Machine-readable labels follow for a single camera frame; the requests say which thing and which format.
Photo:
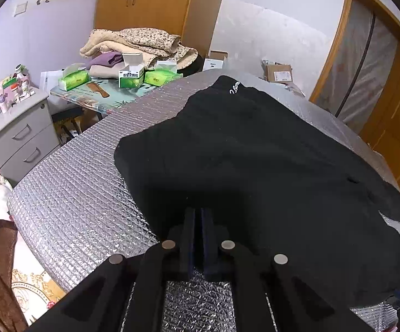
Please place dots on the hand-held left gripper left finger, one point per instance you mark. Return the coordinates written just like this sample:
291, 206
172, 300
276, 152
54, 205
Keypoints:
189, 242

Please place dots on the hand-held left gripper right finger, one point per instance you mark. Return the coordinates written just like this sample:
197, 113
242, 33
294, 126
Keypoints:
207, 242

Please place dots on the black garment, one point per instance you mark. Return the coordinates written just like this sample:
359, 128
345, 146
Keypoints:
255, 162

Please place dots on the side table with patterned top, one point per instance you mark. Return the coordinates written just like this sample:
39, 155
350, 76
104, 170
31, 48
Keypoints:
117, 98

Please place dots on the patterned bed sheet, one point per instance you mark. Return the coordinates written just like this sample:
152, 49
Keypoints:
30, 283

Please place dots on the green tissue pack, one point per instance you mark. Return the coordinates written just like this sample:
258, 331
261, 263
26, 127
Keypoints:
160, 77
73, 79

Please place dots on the green white medicine box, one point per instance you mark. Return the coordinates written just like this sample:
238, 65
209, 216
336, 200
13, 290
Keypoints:
130, 79

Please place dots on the black cloth pile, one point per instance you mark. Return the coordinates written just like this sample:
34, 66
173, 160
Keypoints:
193, 65

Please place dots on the wooden comb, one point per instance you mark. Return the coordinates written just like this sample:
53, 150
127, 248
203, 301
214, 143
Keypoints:
98, 90

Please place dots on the white cardboard box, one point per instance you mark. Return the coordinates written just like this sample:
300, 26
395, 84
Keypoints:
214, 64

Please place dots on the brown cardboard box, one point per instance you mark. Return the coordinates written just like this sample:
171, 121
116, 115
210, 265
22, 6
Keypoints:
278, 74

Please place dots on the beige folded cloth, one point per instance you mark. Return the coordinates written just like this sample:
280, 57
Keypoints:
103, 71

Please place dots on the grey drawer cabinet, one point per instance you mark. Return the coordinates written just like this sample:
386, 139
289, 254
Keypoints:
20, 138

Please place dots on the purple cloth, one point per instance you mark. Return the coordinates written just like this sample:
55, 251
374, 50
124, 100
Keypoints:
104, 58

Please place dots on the wooden door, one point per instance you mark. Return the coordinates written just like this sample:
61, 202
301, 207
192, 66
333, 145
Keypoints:
397, 110

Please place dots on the beige floral blanket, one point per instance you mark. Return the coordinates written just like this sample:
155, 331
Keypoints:
144, 41

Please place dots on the white plastic packet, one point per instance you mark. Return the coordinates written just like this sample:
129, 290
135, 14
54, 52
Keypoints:
49, 79

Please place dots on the row of toiletry bottles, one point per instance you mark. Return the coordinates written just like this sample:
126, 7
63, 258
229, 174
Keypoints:
9, 90

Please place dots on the clear plastic door curtain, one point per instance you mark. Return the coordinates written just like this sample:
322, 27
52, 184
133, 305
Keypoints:
362, 58

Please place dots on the wooden wardrobe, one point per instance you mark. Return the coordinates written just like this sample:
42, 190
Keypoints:
151, 3

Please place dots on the wooden door frame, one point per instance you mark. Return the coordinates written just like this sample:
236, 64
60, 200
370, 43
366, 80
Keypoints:
342, 24

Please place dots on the white wall socket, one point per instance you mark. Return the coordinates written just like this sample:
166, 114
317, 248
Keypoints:
20, 9

